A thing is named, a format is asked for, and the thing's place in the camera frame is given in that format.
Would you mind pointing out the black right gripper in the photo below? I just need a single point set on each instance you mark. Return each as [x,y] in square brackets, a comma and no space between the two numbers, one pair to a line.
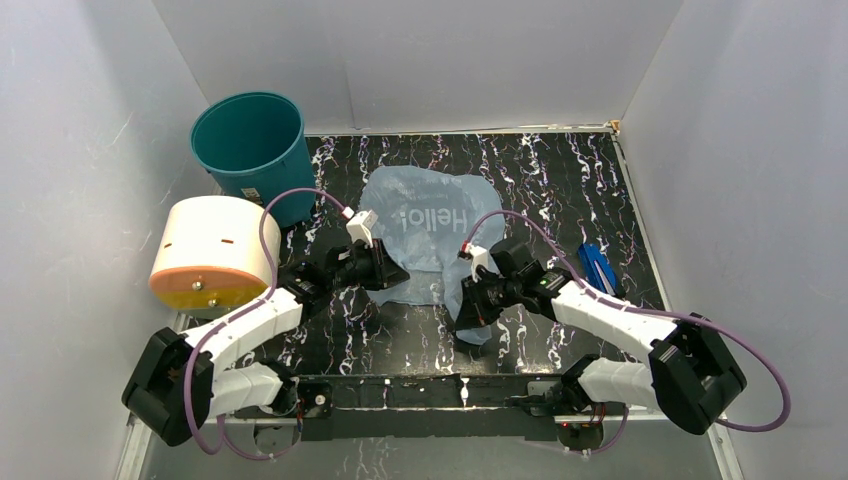
[473,312]

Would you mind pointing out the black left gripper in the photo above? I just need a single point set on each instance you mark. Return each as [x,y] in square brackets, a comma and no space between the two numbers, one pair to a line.
[386,272]

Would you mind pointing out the light blue plastic bag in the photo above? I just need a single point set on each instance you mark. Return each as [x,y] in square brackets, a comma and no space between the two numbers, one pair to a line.
[424,217]

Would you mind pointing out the blue stapler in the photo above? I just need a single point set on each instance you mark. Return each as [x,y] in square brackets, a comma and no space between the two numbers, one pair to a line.
[599,272]

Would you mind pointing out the cream orange round container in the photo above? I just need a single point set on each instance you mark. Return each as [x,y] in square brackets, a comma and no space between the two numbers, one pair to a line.
[216,253]

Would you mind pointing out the teal plastic trash bin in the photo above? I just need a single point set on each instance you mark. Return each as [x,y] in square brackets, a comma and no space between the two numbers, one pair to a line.
[253,145]

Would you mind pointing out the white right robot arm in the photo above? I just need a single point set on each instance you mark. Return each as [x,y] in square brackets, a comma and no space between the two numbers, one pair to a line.
[682,369]

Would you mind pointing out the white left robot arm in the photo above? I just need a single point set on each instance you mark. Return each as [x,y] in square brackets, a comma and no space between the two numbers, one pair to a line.
[182,379]

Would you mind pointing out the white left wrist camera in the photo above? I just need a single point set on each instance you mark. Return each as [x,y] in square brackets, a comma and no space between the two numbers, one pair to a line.
[359,225]

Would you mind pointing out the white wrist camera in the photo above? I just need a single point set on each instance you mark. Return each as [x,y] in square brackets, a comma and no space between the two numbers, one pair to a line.
[478,257]
[359,225]

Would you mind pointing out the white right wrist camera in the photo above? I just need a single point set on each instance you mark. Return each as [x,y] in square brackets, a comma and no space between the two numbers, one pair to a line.
[478,257]

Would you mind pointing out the black front mounting rail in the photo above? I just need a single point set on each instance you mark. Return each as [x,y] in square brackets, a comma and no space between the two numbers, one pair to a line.
[457,405]

